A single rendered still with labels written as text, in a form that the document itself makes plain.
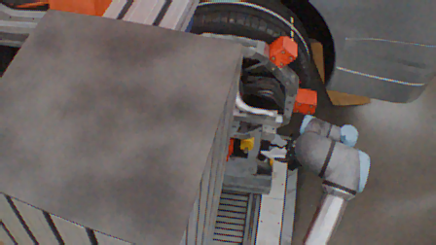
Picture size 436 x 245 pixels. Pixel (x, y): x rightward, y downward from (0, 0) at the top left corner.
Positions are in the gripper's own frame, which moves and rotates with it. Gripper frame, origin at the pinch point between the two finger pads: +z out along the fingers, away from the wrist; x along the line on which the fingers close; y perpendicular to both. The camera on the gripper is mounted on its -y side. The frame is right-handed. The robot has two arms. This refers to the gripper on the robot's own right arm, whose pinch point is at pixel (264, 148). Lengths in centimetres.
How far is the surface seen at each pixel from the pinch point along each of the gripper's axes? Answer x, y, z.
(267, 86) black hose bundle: -11.7, 21.3, 3.1
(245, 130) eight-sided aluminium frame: -21.8, -20.3, 6.9
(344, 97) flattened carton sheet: -106, -82, -58
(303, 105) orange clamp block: -20.5, 3.8, -13.6
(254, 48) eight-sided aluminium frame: -22.1, 29.1, 9.5
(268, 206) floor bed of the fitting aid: -16, -75, -12
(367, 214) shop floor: -22, -83, -73
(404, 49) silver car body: -42, 28, -56
